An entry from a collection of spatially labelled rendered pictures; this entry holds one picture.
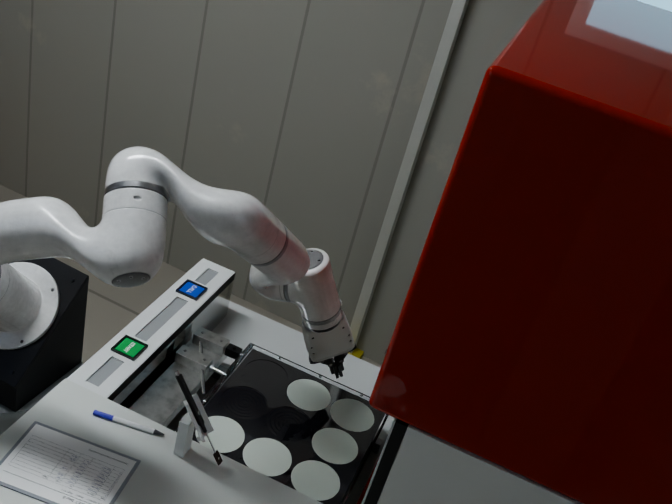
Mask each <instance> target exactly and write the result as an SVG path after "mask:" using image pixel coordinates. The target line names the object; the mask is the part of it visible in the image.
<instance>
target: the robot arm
mask: <svg viewBox="0 0 672 504"><path fill-rule="evenodd" d="M168 202H172V203H174V204H176V205H177V206H178V208H179V209H180V211H181V212H182V213H183V215H184V216H185V218H186V219H187V220H188V221H189V223H190V224H191V225H192V226H193V227H194V229H195V230H196V231H197V232H198V233H199V234H200V235H201V236H203V237H204V238H205V239H207V240H208V241H210V242H212V243H214V244H217V245H220V246H224V247H228V248H230V249H232V250H233V251H234V252H236V253H237V254H238V255H239V256H241V257H242V258H243V259H244V260H246V261H247V262H248V263H250V264H251V268H250V274H249V279H250V284H251V286H252V288H253V289H254V290H255V291H256V292H258V293H259V294H260V295H262V296H263V297H265V298H267V299H270V300H274V301H281V302H290V303H293V304H295V305H297V306H298V307H299V309H300V312H301V316H302V319H303V321H302V330H303V336H304V341H305V345H306V349H307V351H308V353H309V362H310V364H317V363H322V364H325V365H328V367H329V368H330V372H331V374H335V376H336V379H337V378H339V376H340V377H343V373H342V371H343V370H344V366H343V362H344V358H345V357H346V356H347V354H348V352H351V351H353V350H355V349H356V348H357V347H356V344H355V342H354V339H353V335H352V332H351V329H350V326H349V323H348V321H347V318H346V316H345V314H344V312H343V310H342V309H341V306H342V302H341V300H340V299H339V296H338V292H337V288H336V284H335V280H334V276H333V271H332V267H331V263H330V259H329V256H328V254H327V253H326V252H325V251H323V250H321V249H317V248H308V249H306V248H305V247H304V245H303V244H302V243H301V242H300V241H299V240H298V239H297V238H296V237H295V236H294V235H293V234H292V233H291V232H290V230H289V229H288V228H287V227H286V226H285V225H284V224H283V223H282V222H281V221H280V220H279V219H278V218H277V217H276V216H275V215H274V214H273V213H272V212H271V211H270V210H269V209H268V208H267V207H266V206H265V205H264V204H263V203H261V202H260V201H259V200H258V199H257V198H255V197H254V196H252V195H250V194H247V193H244V192H240V191H235V190H227V189H220V188H214V187H210V186H207V185H204V184H202V183H200V182H198V181H196V180H194V179H193V178H191V177H190V176H188V175H187V174H186V173H184V172H183V171H182V170H181V169H180V168H178V167H177V166H176V165H175V164H174V163H173V162H171V161H170V160H169V159H168V158H167V157H165V156H164V155H163V154H161V153H159V152H158V151H156V150H153V149H150V148H147V147H139V146H136V147H130V148H126V149H124V150H122V151H120V152H119V153H118V154H116V155H115V157H114V158H113V159H112V161H111V162H110V164H109V167H108V170H107V175H106V181H105V190H104V201H103V212H102V220H101V222H100V224H98V225H97V226H96V227H92V228H91V227H88V226H87V224H86V223H85V222H84V221H83V220H82V218H81V217H80V216H79V215H78V213H77V212H76V211H75V210H74V209H73V208H72V207H71V206H70V205H68V204H67V203H65V202H64V201H62V200H60V199H57V198H53V197H45V196H44V197H32V198H23V199H15V200H10V201H5V202H1V203H0V349H1V350H15V349H20V348H23V347H26V346H28V345H30V344H32V343H34V342H36V341H37V340H38V339H39V338H41V337H42V336H43V335H44V334H45V333H46V332H47V331H48V330H49V328H50V327H51V325H52V324H53V322H54V320H55V318H56V316H57V313H58V310H59V304H60V293H59V289H58V286H57V284H56V281H55V280H54V278H53V277H52V276H51V274H50V273H48V272H47V271H46V270H45V269H44V268H42V267H40V266H38V265H36V264H33V263H28V262H16V261H23V260H32V259H42V258H67V259H71V260H74V261H75V262H77V263H79V264H80V265H82V266H83V267H84V268H86V269H87V270H88V271H89V272H90V273H92V274H93V275H94V276H96V277H97V278H98V279H100V280H101V281H103V282H104V283H106V284H109V285H112V286H115V287H121V288H132V287H136V286H140V285H142V284H145V283H146V282H148V281H149V280H151V279H152V278H153V277H154V276H155V275H156V274H157V273H158V271H159V269H160V267H161V264H162V261H163V257H164V251H165V242H166V227H167V210H168ZM11 262H15V263H11ZM8 263H10V264H8ZM332 357H334V359H333V358H332ZM334 361H335V362H334ZM338 373H339V374H338Z"/></svg>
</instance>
